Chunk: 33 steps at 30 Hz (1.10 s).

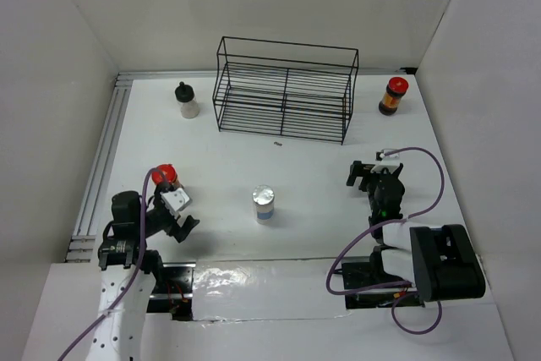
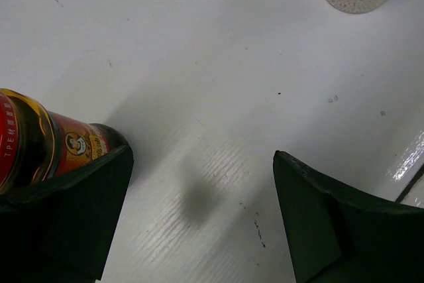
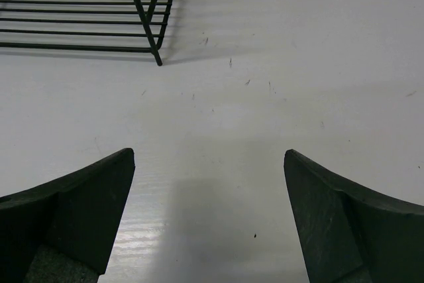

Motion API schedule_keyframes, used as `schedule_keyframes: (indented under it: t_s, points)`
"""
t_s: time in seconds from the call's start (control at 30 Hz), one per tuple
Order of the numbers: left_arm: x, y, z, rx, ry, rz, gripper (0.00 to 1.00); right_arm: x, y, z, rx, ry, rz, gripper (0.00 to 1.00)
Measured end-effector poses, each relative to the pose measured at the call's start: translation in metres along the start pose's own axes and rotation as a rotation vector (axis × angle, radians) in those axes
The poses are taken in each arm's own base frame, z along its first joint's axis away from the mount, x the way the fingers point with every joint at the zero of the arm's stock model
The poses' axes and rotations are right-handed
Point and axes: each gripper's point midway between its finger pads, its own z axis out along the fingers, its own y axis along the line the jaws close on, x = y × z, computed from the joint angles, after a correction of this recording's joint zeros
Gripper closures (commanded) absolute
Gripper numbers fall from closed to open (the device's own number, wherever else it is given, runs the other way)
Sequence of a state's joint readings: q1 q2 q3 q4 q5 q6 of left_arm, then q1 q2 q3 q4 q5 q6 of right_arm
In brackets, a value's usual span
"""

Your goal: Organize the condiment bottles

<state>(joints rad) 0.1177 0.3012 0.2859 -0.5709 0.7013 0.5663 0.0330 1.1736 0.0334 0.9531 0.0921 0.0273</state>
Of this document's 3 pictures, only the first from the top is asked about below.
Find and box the red-lid sauce jar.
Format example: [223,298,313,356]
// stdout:
[378,77,409,116]
[151,163,181,189]

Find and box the silver-lid white spice jar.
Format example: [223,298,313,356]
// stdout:
[252,184,276,224]

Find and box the clear bottle black cap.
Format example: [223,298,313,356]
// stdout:
[174,82,199,119]

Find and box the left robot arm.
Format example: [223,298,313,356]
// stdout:
[87,177,199,360]

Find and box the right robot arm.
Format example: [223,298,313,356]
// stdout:
[347,161,486,302]

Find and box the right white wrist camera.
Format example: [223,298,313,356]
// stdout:
[370,149,402,173]

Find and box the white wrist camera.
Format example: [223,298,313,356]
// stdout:
[370,149,402,173]
[161,188,192,216]

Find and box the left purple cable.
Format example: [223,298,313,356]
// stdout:
[56,168,164,361]

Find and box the purple cable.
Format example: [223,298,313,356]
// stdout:
[325,147,445,336]
[56,168,164,361]

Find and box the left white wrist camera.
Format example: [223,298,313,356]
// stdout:
[161,188,192,216]

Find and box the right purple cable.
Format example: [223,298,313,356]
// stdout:
[325,147,445,336]

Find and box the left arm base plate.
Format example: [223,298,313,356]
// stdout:
[146,263,195,322]

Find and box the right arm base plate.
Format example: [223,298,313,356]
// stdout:
[334,257,417,310]

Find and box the black wire rack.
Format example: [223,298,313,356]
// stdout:
[212,36,359,144]

